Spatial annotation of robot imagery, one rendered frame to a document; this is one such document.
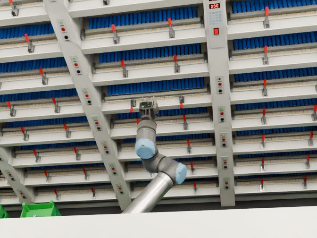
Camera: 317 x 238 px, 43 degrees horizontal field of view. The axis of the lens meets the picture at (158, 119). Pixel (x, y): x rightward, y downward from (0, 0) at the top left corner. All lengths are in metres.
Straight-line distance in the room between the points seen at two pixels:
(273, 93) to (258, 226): 1.50
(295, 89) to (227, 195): 0.92
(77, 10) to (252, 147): 1.26
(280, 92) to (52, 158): 1.44
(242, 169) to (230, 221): 1.86
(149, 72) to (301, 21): 0.76
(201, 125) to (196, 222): 1.59
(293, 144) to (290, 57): 0.61
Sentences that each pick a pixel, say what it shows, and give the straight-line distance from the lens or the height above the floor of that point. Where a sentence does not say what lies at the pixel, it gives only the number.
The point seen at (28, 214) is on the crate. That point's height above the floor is 0.32.
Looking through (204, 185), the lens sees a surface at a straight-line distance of 2.76.
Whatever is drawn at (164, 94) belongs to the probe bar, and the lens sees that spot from 2.17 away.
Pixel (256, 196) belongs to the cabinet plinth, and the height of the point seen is 0.04.
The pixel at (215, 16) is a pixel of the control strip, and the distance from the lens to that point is 1.85.
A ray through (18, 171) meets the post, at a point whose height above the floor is 0.45.
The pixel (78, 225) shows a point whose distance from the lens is 0.79.
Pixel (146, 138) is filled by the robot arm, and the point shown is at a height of 1.08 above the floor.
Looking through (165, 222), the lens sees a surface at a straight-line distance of 0.75.
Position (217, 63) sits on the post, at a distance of 2.00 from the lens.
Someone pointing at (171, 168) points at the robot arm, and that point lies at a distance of 1.82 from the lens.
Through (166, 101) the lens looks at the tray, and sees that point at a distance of 2.18.
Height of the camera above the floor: 2.34
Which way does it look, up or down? 42 degrees down
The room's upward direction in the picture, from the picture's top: 12 degrees counter-clockwise
